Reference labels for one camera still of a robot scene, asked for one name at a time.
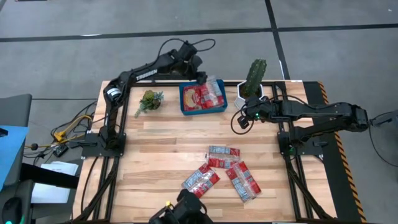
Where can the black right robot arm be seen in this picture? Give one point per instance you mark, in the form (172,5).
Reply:
(311,110)

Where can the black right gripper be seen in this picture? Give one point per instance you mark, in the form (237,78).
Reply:
(259,109)

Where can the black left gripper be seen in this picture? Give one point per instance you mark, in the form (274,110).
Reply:
(193,65)

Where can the black flat bar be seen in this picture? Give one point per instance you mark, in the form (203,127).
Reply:
(46,175)

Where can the small green succulent plant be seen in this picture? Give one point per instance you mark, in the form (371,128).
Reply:
(149,101)

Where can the blue plastic basket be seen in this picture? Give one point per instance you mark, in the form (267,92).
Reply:
(202,111)

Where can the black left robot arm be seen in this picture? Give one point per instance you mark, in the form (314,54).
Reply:
(146,74)

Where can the yellow red popcorn bag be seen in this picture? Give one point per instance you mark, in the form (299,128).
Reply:
(191,99)

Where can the tall green cactus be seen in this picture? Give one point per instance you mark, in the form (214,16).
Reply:
(255,77)

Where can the black mat with hazard stripes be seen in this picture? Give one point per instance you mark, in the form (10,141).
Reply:
(335,174)

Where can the blue board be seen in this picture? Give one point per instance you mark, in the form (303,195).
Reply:
(11,152)

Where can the white paper sheets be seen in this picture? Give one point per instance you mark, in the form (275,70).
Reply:
(53,193)

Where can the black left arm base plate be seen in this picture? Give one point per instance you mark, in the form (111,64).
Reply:
(93,151)

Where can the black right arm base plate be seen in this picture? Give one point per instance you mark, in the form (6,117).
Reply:
(311,149)

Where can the black device with yellow knob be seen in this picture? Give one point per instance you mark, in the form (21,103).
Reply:
(186,207)

